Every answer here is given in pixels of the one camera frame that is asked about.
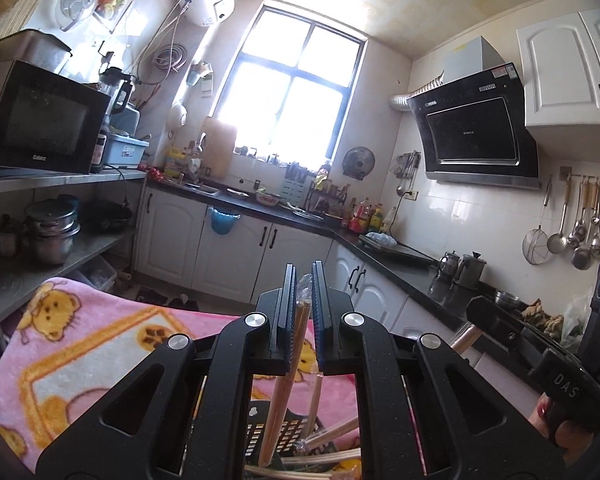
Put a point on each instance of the stack of steel pots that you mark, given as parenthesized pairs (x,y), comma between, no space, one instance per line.
(52,240)

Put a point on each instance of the white round cover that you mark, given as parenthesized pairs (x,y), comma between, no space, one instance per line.
(75,2)

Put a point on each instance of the wooden cutting board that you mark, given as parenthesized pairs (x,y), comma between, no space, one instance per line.
(219,150)

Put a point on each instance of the pile of ginger roots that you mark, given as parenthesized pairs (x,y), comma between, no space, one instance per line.
(542,316)

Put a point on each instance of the black blender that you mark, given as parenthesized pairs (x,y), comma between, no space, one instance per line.
(117,90)

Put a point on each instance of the clear plastic bag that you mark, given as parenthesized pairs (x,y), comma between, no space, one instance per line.
(577,320)

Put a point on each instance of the small hanging utensil rack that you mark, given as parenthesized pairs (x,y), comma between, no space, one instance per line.
(407,170)

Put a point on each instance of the small wall fan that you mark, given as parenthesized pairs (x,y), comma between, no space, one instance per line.
(358,163)

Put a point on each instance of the bowl of vegetables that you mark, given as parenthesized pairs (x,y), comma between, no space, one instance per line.
(268,200)

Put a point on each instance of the black spice rack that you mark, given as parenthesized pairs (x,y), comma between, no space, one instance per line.
(325,200)

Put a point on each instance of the blue hanging waste bin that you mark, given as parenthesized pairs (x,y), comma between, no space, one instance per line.
(224,222)

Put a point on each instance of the light blue plastic box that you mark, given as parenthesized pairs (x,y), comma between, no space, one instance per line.
(125,152)

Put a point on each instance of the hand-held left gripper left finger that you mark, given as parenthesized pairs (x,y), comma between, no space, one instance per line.
(284,335)

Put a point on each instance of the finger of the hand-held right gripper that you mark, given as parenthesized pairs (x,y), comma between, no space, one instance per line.
(505,332)

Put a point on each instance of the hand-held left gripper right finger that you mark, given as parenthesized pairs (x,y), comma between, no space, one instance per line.
(327,340)

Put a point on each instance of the row of hanging ladles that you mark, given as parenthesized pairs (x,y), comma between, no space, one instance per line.
(580,255)

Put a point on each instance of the kitchen window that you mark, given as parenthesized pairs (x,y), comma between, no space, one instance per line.
(290,85)

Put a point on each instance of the silver exhaust duct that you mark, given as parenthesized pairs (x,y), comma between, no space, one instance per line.
(405,100)

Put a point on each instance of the black baking tray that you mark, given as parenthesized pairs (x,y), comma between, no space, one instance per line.
(405,255)

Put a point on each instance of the grey metal box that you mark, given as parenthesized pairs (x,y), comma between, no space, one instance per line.
(35,52)

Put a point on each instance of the person's right hand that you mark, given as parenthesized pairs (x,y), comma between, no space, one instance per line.
(540,412)

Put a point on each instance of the white wall cabinet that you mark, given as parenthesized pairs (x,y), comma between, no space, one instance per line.
(560,75)

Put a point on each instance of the black microwave oven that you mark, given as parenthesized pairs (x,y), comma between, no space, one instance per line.
(40,120)

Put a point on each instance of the steel bowl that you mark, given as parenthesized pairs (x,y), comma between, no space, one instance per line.
(510,301)

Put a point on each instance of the knife block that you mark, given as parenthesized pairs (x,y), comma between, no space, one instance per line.
(295,192)

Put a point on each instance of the grey perforated utensil basket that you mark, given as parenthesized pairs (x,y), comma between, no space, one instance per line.
(295,435)

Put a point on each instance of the clear plastic container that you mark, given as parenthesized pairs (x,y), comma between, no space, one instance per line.
(97,275)

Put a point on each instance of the stainless steel shelf rack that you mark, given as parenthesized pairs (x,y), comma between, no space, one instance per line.
(55,177)

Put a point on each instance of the black range hood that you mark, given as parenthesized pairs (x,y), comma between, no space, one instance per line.
(470,130)

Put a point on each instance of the cluster of condiment bottles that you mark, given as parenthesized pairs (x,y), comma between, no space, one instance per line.
(365,217)

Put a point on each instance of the pink printed fleece blanket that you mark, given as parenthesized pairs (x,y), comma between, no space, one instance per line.
(80,360)

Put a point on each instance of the steel kettle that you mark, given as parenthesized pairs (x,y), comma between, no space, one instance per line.
(448,266)
(471,271)

